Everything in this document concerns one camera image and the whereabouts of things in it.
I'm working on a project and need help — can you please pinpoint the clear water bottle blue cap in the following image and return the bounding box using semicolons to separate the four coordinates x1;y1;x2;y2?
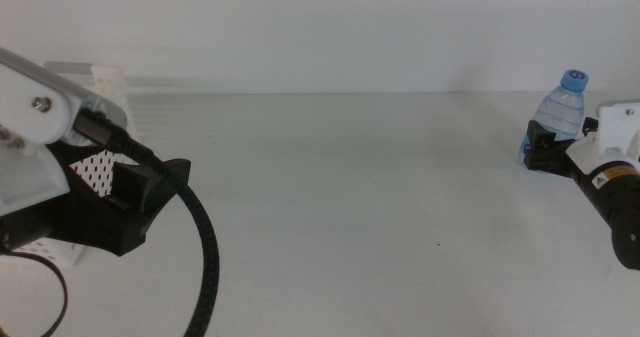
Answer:
519;69;590;174

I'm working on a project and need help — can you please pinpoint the white perforated plastic basket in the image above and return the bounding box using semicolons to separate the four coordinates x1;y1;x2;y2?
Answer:
14;61;137;268

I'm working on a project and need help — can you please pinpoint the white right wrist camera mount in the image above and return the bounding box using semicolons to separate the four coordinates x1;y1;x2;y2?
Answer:
565;100;640;176

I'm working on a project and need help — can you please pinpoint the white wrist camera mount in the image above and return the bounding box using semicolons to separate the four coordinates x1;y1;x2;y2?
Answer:
565;100;640;176
0;56;86;218

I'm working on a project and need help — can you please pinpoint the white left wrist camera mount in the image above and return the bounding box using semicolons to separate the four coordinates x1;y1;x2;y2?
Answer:
0;56;86;218

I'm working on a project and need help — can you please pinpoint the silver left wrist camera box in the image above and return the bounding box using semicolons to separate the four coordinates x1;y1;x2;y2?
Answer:
0;46;129;131

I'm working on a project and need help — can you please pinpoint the thin black cable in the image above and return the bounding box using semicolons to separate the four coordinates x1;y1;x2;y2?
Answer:
0;249;69;337

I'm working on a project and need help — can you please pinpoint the thick black braided cable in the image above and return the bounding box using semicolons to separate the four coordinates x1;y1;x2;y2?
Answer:
73;107;221;337

